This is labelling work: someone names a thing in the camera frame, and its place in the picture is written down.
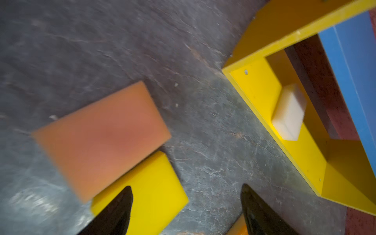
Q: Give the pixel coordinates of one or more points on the salmon pink sponge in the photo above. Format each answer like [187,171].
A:
[97,144]

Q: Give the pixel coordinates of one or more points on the yellow shelf unit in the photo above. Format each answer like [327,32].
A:
[328,49]

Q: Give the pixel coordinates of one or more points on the cream white sponge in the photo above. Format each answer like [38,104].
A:
[289,113]

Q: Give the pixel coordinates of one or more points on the yellow sponge near left gripper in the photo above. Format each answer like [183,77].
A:
[158,195]

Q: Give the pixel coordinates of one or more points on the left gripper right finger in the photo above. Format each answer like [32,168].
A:
[260,218]

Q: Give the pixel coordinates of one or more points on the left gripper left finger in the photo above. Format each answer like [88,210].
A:
[114,218]

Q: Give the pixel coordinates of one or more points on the orange sponge left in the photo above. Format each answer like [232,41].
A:
[239,227]

